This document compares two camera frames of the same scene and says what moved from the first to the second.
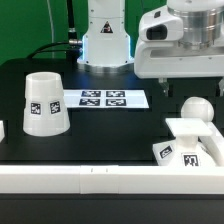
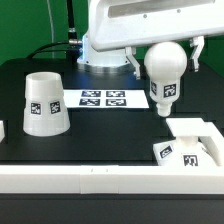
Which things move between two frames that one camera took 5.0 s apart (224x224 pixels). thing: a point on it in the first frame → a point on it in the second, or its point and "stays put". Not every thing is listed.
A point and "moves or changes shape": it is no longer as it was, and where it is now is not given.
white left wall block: (2, 132) stays put
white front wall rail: (111, 179) stays put
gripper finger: (163, 82) → (130, 52)
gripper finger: (221, 87) → (198, 42)
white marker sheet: (107, 99) stays put
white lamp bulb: (197, 107) moves or changes shape
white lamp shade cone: (45, 108) stays put
